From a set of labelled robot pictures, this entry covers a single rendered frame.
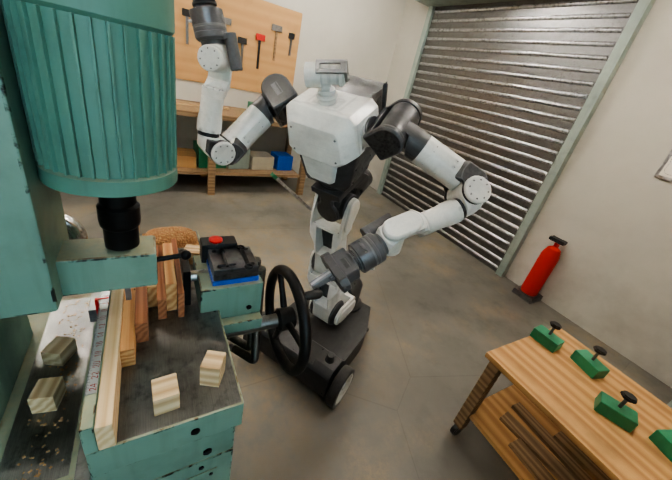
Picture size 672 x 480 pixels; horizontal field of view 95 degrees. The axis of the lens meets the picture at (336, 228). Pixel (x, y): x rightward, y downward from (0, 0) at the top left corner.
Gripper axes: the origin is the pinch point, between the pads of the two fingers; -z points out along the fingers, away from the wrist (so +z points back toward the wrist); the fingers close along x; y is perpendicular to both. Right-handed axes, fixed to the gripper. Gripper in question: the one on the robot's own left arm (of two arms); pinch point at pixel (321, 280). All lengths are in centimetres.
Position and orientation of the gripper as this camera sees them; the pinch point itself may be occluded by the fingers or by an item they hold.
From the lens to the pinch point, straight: 81.7
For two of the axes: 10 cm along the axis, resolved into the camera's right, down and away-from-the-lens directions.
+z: 8.5, -4.8, 2.2
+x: -5.1, -6.4, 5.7
